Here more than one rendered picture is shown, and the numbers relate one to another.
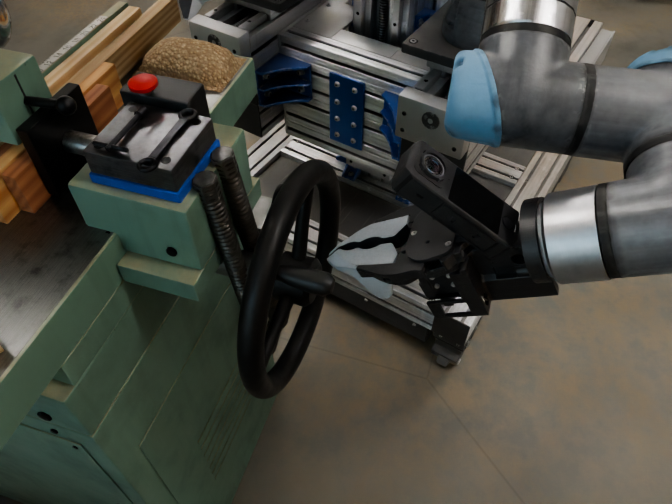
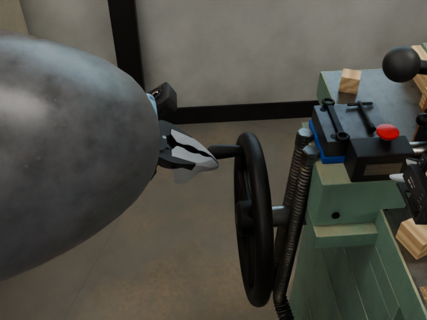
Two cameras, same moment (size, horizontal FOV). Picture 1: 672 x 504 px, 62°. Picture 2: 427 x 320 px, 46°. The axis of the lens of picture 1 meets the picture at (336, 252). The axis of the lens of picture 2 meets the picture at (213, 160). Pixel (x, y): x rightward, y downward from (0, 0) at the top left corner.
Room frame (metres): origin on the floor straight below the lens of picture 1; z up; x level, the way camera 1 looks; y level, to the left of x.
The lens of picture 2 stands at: (0.89, -0.22, 1.45)
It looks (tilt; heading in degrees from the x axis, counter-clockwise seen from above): 43 degrees down; 158
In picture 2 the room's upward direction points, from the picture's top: straight up
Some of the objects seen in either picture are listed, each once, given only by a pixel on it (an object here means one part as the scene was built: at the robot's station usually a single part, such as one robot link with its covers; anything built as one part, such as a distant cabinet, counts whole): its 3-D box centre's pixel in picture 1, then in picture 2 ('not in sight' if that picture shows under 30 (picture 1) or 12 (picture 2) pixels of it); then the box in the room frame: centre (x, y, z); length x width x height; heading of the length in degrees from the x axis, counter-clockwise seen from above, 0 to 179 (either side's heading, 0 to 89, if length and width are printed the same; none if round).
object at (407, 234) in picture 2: not in sight; (419, 236); (0.61, 0.20, 0.92); 0.04 x 0.04 x 0.03; 3
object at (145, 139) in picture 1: (157, 130); (358, 136); (0.47, 0.18, 0.99); 0.13 x 0.11 x 0.06; 162
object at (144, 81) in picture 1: (143, 83); (387, 131); (0.51, 0.20, 1.02); 0.03 x 0.03 x 0.01
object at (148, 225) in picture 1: (168, 185); (349, 170); (0.47, 0.19, 0.91); 0.15 x 0.14 x 0.09; 162
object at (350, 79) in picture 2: not in sight; (349, 81); (0.26, 0.32, 0.92); 0.03 x 0.03 x 0.03; 50
